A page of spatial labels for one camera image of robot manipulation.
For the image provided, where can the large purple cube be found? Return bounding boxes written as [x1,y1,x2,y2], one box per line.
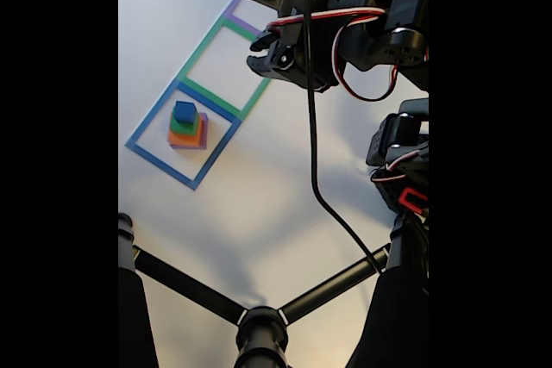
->
[171,112,210,151]

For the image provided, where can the small blue cube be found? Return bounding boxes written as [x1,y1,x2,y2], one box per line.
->
[173,100,198,124]

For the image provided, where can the medium green cube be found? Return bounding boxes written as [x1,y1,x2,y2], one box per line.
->
[169,109,202,135]

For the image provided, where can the large orange cube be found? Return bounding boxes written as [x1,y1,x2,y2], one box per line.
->
[167,124,204,147]

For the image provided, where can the red clamp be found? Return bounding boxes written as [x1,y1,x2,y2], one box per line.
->
[397,187,430,215]

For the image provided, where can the black tripod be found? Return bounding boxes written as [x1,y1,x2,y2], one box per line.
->
[118,211,430,368]

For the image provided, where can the purple square tape frame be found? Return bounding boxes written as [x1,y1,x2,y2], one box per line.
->
[223,0,265,40]

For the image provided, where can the green square tape frame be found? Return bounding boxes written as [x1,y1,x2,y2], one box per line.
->
[177,16,273,122]

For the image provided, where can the black camera cable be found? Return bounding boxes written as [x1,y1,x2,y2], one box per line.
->
[301,0,383,275]

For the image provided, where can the blue square tape frame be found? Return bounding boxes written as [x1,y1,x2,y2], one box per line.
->
[124,78,243,191]

